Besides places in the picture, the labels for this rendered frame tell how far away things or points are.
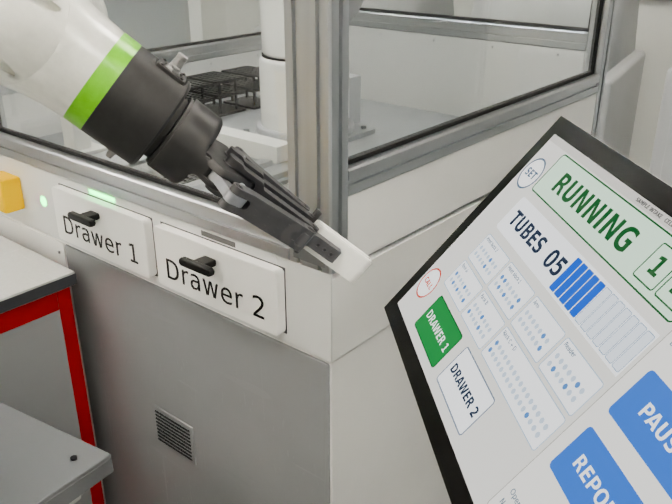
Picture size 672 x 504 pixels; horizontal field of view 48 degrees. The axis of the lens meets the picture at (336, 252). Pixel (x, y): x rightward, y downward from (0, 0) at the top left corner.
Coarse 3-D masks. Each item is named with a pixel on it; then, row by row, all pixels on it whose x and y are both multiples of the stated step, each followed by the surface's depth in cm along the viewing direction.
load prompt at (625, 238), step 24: (552, 168) 81; (576, 168) 77; (552, 192) 78; (576, 192) 74; (600, 192) 71; (576, 216) 72; (600, 216) 69; (624, 216) 66; (648, 216) 64; (600, 240) 67; (624, 240) 64; (648, 240) 62; (624, 264) 62; (648, 264) 60; (648, 288) 59
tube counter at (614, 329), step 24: (552, 264) 70; (576, 264) 68; (552, 288) 68; (576, 288) 66; (600, 288) 63; (576, 312) 64; (600, 312) 61; (624, 312) 59; (600, 336) 60; (624, 336) 58; (648, 336) 56; (624, 360) 56
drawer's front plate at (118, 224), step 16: (64, 192) 143; (80, 192) 142; (64, 208) 145; (80, 208) 141; (96, 208) 138; (112, 208) 135; (80, 224) 143; (96, 224) 139; (112, 224) 136; (128, 224) 132; (144, 224) 129; (80, 240) 145; (112, 240) 137; (128, 240) 134; (144, 240) 131; (112, 256) 139; (128, 256) 136; (144, 256) 132; (144, 272) 134
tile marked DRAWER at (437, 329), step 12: (444, 300) 83; (432, 312) 83; (444, 312) 81; (420, 324) 84; (432, 324) 82; (444, 324) 80; (456, 324) 78; (420, 336) 82; (432, 336) 80; (444, 336) 78; (456, 336) 76; (432, 348) 79; (444, 348) 77; (432, 360) 77
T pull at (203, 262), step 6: (180, 258) 119; (186, 258) 119; (198, 258) 119; (204, 258) 119; (210, 258) 119; (180, 264) 119; (186, 264) 118; (192, 264) 117; (198, 264) 117; (204, 264) 117; (210, 264) 118; (198, 270) 117; (204, 270) 116; (210, 270) 115
